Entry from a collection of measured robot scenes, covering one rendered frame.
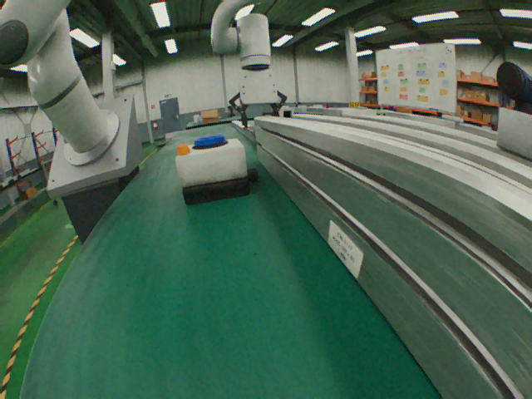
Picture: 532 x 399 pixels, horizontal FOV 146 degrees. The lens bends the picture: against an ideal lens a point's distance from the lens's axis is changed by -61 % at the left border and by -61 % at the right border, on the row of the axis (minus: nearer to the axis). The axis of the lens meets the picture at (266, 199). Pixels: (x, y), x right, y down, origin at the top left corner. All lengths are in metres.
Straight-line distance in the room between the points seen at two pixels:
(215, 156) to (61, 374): 0.24
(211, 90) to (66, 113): 11.14
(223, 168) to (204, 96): 11.25
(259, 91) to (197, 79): 11.04
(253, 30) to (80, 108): 0.45
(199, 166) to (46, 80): 0.38
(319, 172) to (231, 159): 0.11
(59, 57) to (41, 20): 0.13
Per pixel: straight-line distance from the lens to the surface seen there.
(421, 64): 3.51
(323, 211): 0.16
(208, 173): 0.24
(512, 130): 0.26
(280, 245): 0.16
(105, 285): 0.18
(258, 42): 0.58
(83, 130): 0.56
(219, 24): 0.55
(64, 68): 0.50
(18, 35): 0.41
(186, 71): 11.70
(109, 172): 0.54
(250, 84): 0.57
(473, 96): 10.21
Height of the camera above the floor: 0.88
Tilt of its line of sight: 25 degrees down
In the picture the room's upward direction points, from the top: 5 degrees counter-clockwise
